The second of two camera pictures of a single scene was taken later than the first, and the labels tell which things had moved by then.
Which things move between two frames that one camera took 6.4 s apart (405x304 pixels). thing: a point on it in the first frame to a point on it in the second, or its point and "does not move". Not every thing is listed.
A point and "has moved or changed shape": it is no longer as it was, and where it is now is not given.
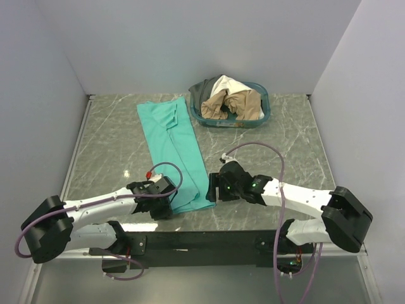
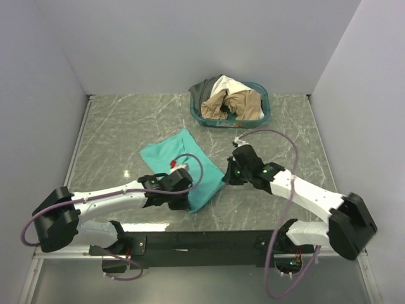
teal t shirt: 171,138 has moved or changed shape
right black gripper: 217,180 to 230,177
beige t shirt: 246,104 does not move
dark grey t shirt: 201,91 does not move
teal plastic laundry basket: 233,121 does not move
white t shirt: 230,85 does not move
